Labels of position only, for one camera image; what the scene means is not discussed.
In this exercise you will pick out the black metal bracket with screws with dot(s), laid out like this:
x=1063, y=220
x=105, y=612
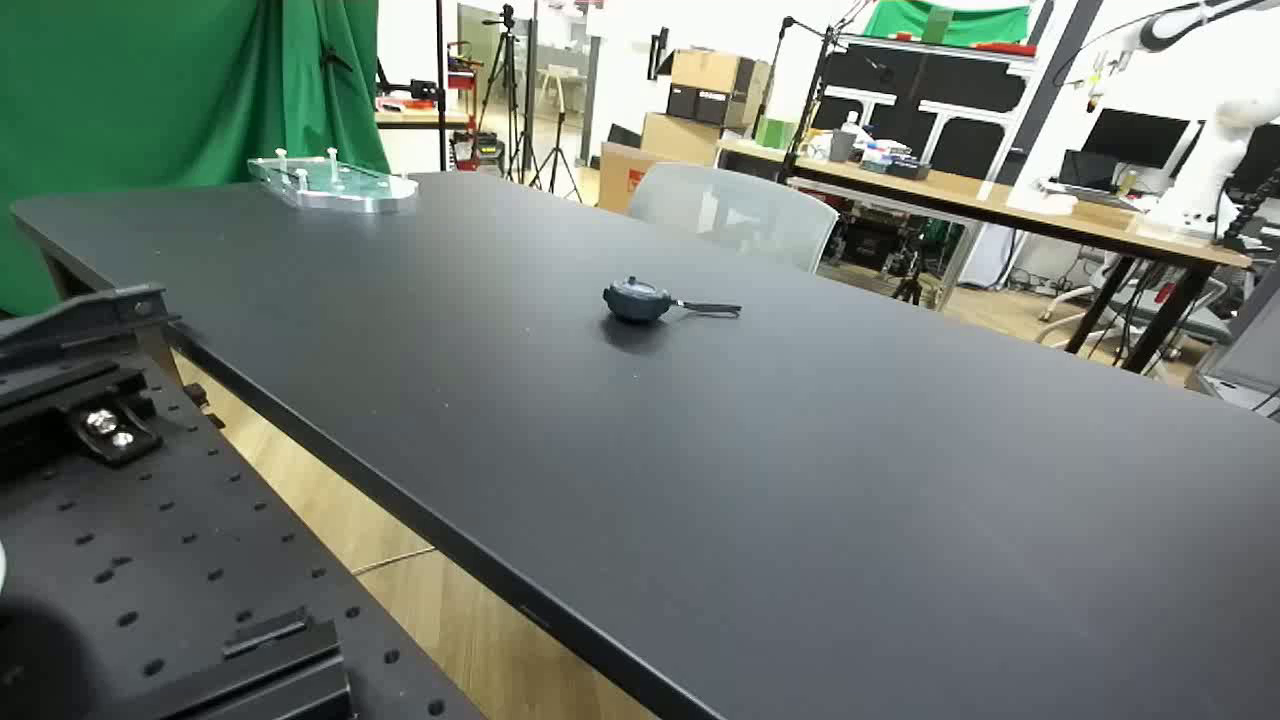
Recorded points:
x=111, y=432

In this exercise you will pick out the grey office chair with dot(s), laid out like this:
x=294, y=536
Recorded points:
x=746, y=215

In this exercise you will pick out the black perforated mounting board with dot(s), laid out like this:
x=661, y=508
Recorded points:
x=179, y=586

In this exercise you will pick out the camera tripod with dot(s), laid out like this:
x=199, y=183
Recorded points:
x=553, y=170

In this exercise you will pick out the green backdrop curtain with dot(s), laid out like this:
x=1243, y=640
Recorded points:
x=168, y=93

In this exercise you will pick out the wooden desk with black legs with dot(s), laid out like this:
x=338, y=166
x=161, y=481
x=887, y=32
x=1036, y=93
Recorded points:
x=1056, y=217

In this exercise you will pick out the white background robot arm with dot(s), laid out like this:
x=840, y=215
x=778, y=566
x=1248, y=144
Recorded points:
x=1191, y=206

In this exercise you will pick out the clear acrylic plate with bolts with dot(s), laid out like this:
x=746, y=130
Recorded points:
x=328, y=185

